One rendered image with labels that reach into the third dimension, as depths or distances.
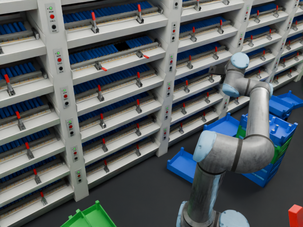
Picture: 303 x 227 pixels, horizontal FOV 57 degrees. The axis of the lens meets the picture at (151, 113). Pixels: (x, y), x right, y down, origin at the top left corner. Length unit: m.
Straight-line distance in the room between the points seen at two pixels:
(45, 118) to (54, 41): 0.40
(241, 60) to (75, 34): 0.81
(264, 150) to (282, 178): 1.35
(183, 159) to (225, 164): 1.28
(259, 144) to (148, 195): 1.14
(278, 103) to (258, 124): 1.89
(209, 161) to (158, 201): 1.03
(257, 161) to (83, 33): 0.94
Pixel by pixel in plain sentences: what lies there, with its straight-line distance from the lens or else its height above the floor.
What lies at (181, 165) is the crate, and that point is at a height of 0.00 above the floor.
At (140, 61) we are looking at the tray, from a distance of 1.62.
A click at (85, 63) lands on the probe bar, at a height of 0.93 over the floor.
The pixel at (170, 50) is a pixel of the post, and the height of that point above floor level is 0.89.
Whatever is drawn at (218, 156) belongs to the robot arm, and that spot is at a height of 0.93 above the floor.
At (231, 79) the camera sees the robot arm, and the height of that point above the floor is 0.90.
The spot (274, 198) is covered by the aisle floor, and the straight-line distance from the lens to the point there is 2.18.
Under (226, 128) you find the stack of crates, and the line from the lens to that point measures 2.35.
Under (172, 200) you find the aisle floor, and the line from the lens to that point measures 1.97.
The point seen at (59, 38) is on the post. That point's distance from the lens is 1.33.
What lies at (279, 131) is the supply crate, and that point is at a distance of 2.06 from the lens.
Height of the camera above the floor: 1.57
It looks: 36 degrees down
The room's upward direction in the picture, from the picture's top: 3 degrees clockwise
